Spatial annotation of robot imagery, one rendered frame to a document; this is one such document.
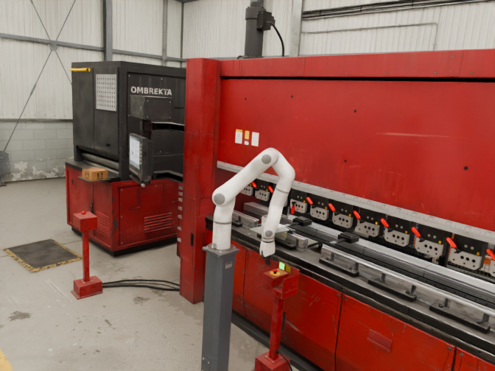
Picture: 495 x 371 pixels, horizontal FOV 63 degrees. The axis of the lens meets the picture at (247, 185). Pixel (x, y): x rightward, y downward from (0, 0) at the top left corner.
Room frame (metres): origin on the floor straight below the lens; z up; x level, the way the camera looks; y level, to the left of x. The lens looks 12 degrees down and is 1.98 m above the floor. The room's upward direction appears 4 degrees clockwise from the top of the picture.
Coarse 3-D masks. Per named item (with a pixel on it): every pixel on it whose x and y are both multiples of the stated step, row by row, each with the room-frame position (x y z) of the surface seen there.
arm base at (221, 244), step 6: (216, 228) 2.49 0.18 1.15; (222, 228) 2.48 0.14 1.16; (228, 228) 2.50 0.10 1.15; (216, 234) 2.49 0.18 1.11; (222, 234) 2.48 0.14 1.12; (228, 234) 2.50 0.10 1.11; (216, 240) 2.49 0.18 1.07; (222, 240) 2.48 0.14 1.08; (228, 240) 2.50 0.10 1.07; (210, 246) 2.54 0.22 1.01; (216, 246) 2.48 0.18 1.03; (222, 246) 2.48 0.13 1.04; (228, 246) 2.50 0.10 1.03; (234, 246) 2.57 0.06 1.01; (216, 252) 2.44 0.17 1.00; (222, 252) 2.44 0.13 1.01; (228, 252) 2.46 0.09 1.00
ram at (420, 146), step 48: (240, 96) 3.50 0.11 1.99; (288, 96) 3.09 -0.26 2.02; (336, 96) 2.77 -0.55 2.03; (384, 96) 2.51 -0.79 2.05; (432, 96) 2.29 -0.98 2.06; (480, 96) 2.11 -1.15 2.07; (240, 144) 3.48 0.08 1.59; (288, 144) 3.06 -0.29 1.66; (336, 144) 2.74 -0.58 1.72; (384, 144) 2.47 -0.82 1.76; (432, 144) 2.26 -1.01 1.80; (480, 144) 2.08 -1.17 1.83; (384, 192) 2.44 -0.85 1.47; (432, 192) 2.22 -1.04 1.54; (480, 192) 2.05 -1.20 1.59; (480, 240) 2.02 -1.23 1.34
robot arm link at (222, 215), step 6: (234, 198) 2.58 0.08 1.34; (228, 204) 2.56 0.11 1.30; (216, 210) 2.54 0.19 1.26; (222, 210) 2.52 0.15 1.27; (228, 210) 2.53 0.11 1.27; (216, 216) 2.49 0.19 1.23; (222, 216) 2.48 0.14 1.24; (228, 216) 2.50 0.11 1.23; (216, 222) 2.49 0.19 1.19; (222, 222) 2.48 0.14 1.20; (228, 222) 2.49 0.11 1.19
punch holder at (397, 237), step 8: (392, 216) 2.38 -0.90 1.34; (392, 224) 2.38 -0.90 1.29; (400, 224) 2.34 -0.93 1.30; (408, 224) 2.30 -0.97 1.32; (392, 232) 2.37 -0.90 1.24; (400, 232) 2.34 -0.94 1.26; (408, 232) 2.30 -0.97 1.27; (392, 240) 2.37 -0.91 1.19; (400, 240) 2.33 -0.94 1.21; (408, 240) 2.31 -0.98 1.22
